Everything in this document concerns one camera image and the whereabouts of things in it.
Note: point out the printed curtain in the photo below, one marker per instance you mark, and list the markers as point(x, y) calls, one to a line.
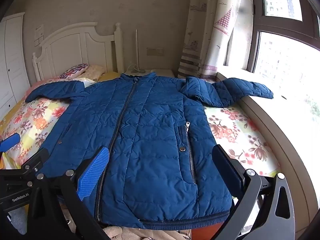
point(215, 30)

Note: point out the beige floral pillow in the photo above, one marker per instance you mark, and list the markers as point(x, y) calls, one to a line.
point(93, 71)

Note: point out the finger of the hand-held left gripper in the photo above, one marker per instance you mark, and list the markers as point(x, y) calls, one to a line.
point(10, 141)
point(35, 158)

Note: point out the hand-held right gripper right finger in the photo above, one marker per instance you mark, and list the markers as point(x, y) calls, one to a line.
point(226, 170)

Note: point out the blue quilted jacket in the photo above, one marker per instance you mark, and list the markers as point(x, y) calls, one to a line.
point(150, 130)

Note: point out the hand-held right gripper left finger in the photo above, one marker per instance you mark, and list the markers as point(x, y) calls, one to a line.
point(93, 173)

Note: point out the purple patterned pillow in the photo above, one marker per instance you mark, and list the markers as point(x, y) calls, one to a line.
point(75, 70)

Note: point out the beige window sill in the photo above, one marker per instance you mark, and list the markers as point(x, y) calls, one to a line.
point(275, 120)

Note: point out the white wardrobe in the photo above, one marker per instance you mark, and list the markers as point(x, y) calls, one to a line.
point(12, 55)

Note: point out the orange object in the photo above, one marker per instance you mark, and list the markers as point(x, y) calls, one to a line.
point(205, 233)

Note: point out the paper wall note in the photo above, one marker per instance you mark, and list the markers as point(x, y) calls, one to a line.
point(39, 35)

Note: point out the dark framed window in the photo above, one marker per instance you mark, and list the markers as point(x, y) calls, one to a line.
point(280, 55)

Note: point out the beige plush cloth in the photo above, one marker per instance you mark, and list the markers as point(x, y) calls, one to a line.
point(117, 233)

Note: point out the floral bed quilt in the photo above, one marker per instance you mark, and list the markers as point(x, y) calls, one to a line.
point(237, 130)

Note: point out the white bed headboard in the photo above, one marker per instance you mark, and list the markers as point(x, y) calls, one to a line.
point(75, 47)

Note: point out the white nightstand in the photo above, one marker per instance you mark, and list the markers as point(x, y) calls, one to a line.
point(162, 72)

